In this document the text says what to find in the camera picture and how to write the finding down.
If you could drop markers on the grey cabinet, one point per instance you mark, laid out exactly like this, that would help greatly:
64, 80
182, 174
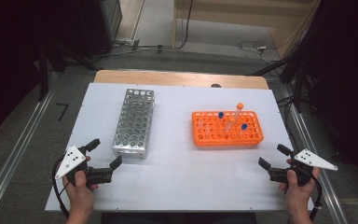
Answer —
112, 15

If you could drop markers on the person's left hand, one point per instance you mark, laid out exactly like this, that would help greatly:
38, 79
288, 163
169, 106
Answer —
80, 193

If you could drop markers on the white board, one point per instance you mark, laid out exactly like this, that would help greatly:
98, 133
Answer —
174, 174

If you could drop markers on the wooden table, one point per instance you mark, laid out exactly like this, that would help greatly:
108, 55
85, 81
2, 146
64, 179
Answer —
167, 77

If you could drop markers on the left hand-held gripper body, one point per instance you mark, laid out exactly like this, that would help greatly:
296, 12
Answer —
101, 175

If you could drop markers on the dark round table grommet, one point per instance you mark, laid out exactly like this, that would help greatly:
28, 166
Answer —
216, 85

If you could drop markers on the blue-capped test tube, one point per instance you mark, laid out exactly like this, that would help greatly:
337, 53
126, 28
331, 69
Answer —
244, 126
220, 115

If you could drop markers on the metal test tube rack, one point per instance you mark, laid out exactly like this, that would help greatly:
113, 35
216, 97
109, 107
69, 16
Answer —
133, 124

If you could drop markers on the black stand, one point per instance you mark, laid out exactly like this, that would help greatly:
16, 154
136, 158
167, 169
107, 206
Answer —
298, 87
43, 71

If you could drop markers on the person's right hand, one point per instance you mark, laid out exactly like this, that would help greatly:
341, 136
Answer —
296, 193

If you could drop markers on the clear test tube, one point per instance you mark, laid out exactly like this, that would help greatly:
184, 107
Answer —
200, 123
208, 129

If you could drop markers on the orange-capped test tube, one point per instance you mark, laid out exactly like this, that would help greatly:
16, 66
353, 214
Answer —
240, 106
231, 119

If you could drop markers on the metal floor rail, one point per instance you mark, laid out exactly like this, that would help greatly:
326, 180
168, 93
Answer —
310, 137
15, 152

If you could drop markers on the light wooden furniture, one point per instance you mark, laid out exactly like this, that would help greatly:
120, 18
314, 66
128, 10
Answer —
245, 15

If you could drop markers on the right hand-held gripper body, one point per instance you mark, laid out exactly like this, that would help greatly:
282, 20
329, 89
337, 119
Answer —
278, 175

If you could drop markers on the dark curtain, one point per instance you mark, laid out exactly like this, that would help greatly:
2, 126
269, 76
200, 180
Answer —
348, 77
12, 46

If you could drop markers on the orange test tube rack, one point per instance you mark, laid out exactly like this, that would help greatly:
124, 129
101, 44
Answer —
227, 141

